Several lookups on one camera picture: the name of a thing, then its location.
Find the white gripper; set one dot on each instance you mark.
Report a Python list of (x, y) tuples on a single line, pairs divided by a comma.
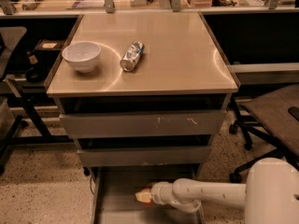
[(156, 192)]

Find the red apple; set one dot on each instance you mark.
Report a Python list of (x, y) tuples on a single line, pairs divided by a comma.
[(147, 200)]

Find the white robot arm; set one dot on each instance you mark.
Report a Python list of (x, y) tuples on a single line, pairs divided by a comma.
[(270, 195)]

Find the open bottom grey drawer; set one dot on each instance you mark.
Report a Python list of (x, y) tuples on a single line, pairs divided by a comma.
[(114, 199)]

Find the middle grey drawer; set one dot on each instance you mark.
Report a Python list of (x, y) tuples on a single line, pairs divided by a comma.
[(145, 156)]

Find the top grey drawer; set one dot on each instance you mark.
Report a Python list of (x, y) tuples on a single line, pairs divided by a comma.
[(142, 124)]

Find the grey drawer cabinet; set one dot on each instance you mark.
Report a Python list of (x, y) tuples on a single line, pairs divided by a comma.
[(180, 70)]

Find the crushed silver soda can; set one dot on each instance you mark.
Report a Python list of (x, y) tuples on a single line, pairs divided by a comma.
[(132, 56)]

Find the black office chair right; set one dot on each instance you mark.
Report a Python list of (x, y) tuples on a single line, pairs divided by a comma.
[(274, 118)]

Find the white bowl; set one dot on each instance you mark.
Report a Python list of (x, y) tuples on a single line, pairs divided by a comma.
[(82, 56)]

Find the dark bottle on shelf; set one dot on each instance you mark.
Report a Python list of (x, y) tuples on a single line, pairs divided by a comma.
[(37, 70)]

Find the long background workbench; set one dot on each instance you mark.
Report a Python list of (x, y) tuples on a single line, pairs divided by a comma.
[(63, 8)]

